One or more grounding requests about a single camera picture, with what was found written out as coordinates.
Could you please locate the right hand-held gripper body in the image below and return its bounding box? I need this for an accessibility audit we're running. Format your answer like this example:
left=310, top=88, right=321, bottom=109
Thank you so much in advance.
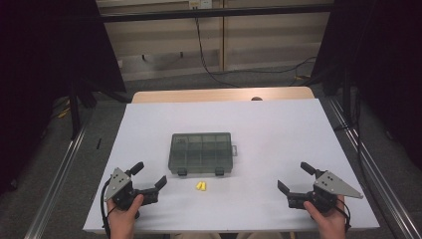
left=287, top=170, right=364, bottom=213

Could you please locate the black metal stand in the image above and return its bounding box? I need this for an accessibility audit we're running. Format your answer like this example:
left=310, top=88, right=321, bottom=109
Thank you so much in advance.
left=342, top=66, right=353, bottom=127
left=68, top=79, right=83, bottom=140

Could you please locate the black curtain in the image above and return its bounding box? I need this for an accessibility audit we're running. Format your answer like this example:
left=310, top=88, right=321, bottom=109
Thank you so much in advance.
left=311, top=0, right=422, bottom=171
left=0, top=0, right=126, bottom=197

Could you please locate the person's left hand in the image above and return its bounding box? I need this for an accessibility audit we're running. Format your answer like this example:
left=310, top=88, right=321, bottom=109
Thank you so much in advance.
left=106, top=193, right=145, bottom=234

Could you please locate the black floor cable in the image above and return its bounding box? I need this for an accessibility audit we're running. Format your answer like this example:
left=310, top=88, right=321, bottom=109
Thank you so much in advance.
left=212, top=56, right=318, bottom=76

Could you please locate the grey clear compartment box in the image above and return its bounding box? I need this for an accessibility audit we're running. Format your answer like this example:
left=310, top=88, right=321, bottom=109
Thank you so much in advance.
left=167, top=131, right=239, bottom=177

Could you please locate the white table board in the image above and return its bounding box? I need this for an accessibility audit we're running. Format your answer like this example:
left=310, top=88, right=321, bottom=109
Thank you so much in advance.
left=83, top=98, right=380, bottom=234

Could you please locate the aluminium floor rail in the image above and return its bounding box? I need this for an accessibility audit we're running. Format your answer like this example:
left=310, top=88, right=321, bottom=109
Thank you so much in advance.
left=23, top=124, right=89, bottom=239
left=327, top=97, right=422, bottom=239

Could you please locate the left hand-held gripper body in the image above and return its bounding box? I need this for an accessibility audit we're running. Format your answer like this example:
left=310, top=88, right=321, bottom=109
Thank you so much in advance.
left=104, top=167, right=160, bottom=211

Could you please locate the black horizontal bar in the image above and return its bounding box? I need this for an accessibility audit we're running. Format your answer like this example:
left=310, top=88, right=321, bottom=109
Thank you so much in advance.
left=99, top=4, right=334, bottom=24

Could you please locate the person's right hand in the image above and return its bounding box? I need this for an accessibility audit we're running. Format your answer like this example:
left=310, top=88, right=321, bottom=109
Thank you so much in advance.
left=303, top=194, right=348, bottom=235

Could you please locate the wooden table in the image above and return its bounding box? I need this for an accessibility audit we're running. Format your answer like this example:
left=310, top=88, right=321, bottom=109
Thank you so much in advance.
left=131, top=86, right=316, bottom=105

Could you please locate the wall power socket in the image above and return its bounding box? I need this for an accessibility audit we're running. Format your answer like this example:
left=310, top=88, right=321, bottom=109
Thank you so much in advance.
left=187, top=0, right=213, bottom=10

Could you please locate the black hanging wall cable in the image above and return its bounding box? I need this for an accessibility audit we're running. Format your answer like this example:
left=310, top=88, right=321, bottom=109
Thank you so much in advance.
left=193, top=17, right=241, bottom=89

